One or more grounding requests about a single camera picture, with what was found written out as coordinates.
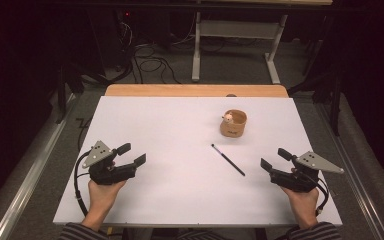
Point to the white metal desk frame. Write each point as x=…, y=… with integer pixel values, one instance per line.
x=236, y=29

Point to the wooden table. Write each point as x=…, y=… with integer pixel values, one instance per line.
x=180, y=90

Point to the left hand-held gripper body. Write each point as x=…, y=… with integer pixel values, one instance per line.
x=108, y=171

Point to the person's left hand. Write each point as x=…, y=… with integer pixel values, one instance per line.
x=101, y=198

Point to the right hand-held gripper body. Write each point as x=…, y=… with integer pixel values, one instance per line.
x=296, y=180

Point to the person's right hand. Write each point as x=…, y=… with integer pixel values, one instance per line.
x=305, y=203

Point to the black pen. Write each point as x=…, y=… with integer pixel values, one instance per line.
x=228, y=160

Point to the silver metal floor rail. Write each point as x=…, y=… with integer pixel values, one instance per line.
x=356, y=186
x=30, y=190

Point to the black metal stand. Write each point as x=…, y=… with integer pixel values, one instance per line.
x=336, y=100
x=61, y=96

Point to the wooden pen holder cup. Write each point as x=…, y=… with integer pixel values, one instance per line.
x=233, y=128

